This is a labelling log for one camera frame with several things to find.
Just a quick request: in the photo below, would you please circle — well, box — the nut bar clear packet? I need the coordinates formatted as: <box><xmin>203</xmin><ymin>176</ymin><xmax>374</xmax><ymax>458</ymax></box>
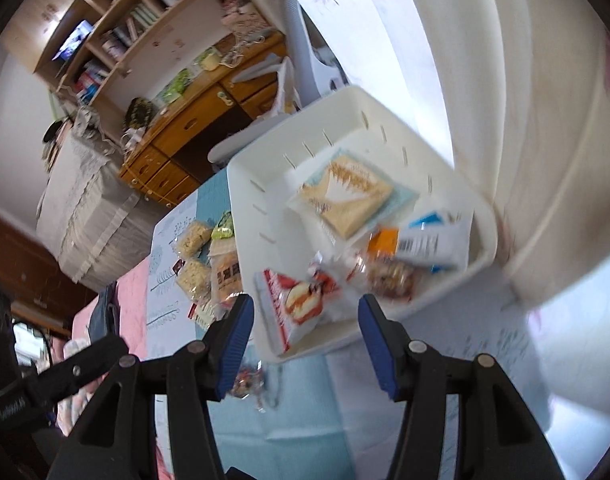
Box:
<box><xmin>346</xmin><ymin>252</ymin><xmax>419</xmax><ymax>301</ymax></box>

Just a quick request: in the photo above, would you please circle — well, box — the orange white barcode snack packet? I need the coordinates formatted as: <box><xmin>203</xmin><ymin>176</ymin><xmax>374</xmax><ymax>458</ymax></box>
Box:
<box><xmin>367</xmin><ymin>210</ymin><xmax>473</xmax><ymax>271</ymax></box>

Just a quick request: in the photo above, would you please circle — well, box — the Calleton bread slice packet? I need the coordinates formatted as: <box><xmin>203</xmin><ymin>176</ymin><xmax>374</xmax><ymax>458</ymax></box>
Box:
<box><xmin>288</xmin><ymin>150</ymin><xmax>420</xmax><ymax>247</ymax></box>

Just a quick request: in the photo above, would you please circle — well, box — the brown wafer biscuit packet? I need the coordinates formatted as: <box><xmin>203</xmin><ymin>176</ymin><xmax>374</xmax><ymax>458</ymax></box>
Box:
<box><xmin>208</xmin><ymin>237</ymin><xmax>243</xmax><ymax>310</ymax></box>

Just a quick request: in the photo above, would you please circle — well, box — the red black candy packet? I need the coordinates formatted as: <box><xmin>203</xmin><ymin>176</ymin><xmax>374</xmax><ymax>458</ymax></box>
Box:
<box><xmin>228</xmin><ymin>361</ymin><xmax>266</xmax><ymax>413</ymax></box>

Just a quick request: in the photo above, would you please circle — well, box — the lower rice cracker packet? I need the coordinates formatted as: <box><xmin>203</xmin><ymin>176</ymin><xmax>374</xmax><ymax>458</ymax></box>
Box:
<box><xmin>176</xmin><ymin>259</ymin><xmax>212</xmax><ymax>304</ymax></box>

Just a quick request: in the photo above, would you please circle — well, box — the rice cracker packet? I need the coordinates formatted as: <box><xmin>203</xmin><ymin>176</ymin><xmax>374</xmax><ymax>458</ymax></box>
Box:
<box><xmin>174</xmin><ymin>220</ymin><xmax>213</xmax><ymax>260</ymax></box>
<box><xmin>176</xmin><ymin>259</ymin><xmax>212</xmax><ymax>304</ymax></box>

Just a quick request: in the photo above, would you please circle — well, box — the red white cake snack packet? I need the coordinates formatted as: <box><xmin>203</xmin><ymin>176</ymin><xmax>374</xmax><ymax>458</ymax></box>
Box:
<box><xmin>254</xmin><ymin>266</ymin><xmax>352</xmax><ymax>356</ymax></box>

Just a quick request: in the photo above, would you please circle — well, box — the upper rice cracker packet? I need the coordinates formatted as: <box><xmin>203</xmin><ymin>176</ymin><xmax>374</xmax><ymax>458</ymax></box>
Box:
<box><xmin>174</xmin><ymin>220</ymin><xmax>213</xmax><ymax>260</ymax></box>

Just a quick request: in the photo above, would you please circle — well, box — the green candy packet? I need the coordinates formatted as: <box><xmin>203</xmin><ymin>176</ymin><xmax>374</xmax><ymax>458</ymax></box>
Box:
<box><xmin>210</xmin><ymin>210</ymin><xmax>234</xmax><ymax>240</ymax></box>

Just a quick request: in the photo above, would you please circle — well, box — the pink blanket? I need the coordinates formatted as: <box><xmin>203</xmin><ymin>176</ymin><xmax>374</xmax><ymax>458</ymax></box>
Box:
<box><xmin>69</xmin><ymin>253</ymin><xmax>154</xmax><ymax>361</ymax></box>

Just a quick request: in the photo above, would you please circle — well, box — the white plastic storage bin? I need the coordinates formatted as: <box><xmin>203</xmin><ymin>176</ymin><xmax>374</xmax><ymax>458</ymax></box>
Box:
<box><xmin>227</xmin><ymin>87</ymin><xmax>498</xmax><ymax>363</ymax></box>

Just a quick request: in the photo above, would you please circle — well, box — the grey cloth covered cabinet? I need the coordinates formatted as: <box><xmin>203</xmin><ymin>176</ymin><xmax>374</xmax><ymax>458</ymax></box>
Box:
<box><xmin>36</xmin><ymin>132</ymin><xmax>166</xmax><ymax>292</ymax></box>

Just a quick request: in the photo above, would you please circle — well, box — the wooden desk with drawers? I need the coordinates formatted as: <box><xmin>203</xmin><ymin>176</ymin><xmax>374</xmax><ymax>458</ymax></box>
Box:
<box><xmin>118</xmin><ymin>32</ymin><xmax>288</xmax><ymax>209</ymax></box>

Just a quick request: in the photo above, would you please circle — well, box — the grey office chair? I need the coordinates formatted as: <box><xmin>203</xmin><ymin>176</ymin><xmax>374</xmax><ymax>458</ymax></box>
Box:
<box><xmin>207</xmin><ymin>0</ymin><xmax>348</xmax><ymax>171</ymax></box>

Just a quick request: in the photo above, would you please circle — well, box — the cream curtain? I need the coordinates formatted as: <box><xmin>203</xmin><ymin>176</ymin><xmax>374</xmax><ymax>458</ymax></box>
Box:
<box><xmin>413</xmin><ymin>0</ymin><xmax>610</xmax><ymax>307</ymax></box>

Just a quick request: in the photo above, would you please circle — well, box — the wooden bookshelf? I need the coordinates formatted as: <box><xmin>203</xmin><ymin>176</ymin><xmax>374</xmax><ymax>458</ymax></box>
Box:
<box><xmin>12</xmin><ymin>0</ymin><xmax>282</xmax><ymax>131</ymax></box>

